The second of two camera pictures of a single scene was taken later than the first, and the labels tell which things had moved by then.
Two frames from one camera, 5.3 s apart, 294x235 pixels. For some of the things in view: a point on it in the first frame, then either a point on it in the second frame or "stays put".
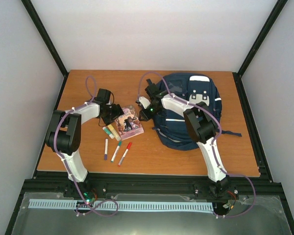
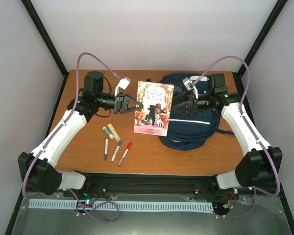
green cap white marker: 108,131 stays put
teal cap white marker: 119,144 stays put
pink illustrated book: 129,124 → 157,99
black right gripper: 146,116 → 192,106
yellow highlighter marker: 115,134 stays put
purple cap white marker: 106,149 stays put
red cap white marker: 129,146 stays put
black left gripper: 118,112 → 121,105
